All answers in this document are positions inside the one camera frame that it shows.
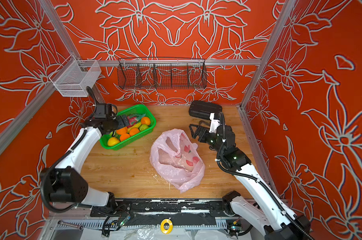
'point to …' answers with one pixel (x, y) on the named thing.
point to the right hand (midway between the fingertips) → (193, 126)
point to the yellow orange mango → (113, 141)
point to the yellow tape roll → (171, 226)
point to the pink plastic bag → (174, 156)
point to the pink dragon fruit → (132, 119)
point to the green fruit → (143, 127)
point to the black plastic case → (203, 110)
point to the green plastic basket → (138, 109)
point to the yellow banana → (136, 126)
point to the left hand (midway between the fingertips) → (121, 121)
